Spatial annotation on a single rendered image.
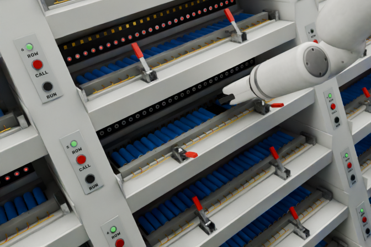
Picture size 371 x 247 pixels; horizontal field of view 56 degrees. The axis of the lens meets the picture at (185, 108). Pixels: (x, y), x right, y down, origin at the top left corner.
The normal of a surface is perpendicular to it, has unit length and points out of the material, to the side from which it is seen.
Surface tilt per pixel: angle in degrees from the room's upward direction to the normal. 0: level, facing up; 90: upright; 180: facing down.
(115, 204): 90
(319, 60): 78
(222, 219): 18
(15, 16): 90
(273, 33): 108
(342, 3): 73
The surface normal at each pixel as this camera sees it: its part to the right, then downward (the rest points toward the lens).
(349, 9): -0.76, 0.43
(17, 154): 0.56, 0.30
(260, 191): -0.18, -0.86
